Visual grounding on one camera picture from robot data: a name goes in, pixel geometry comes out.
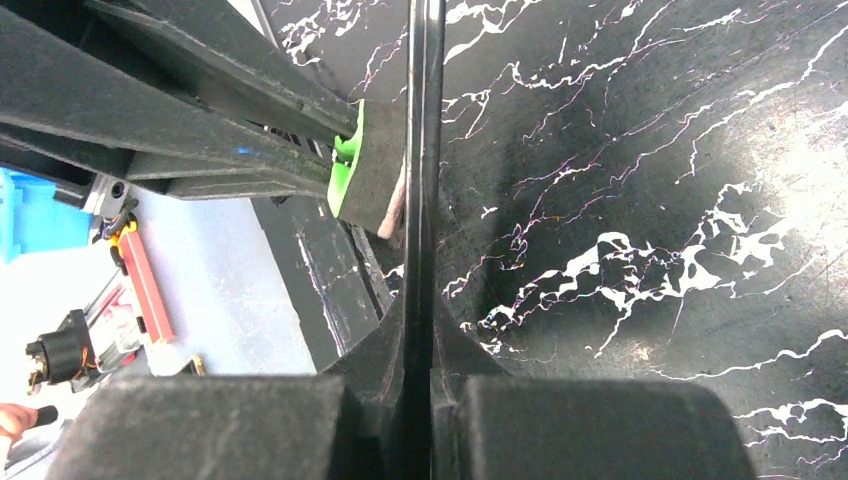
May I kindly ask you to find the blue plastic object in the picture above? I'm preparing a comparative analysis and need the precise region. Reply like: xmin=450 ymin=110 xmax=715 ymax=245
xmin=1 ymin=168 xmax=92 ymax=264

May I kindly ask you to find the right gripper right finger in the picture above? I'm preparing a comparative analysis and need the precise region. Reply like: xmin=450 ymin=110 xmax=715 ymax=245
xmin=430 ymin=297 xmax=512 ymax=411

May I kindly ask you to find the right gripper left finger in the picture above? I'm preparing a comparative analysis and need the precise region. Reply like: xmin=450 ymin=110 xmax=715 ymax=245
xmin=324 ymin=299 xmax=404 ymax=424

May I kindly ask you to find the red clamp tool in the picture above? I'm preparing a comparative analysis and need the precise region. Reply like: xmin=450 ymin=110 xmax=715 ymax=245
xmin=109 ymin=214 xmax=175 ymax=345

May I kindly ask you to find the green bone-shaped eraser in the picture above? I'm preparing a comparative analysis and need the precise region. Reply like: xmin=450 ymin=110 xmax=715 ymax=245
xmin=327 ymin=100 xmax=407 ymax=240

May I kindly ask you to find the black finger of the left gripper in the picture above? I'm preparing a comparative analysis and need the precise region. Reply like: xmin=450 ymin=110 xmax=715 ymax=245
xmin=1 ymin=6 xmax=331 ymax=199
xmin=86 ymin=1 xmax=357 ymax=142

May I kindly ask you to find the black motor part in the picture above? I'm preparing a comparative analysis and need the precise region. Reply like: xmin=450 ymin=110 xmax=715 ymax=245
xmin=25 ymin=309 xmax=101 ymax=395

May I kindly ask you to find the person's hand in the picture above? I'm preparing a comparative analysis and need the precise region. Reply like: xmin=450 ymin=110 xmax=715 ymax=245
xmin=1 ymin=403 xmax=38 ymax=454

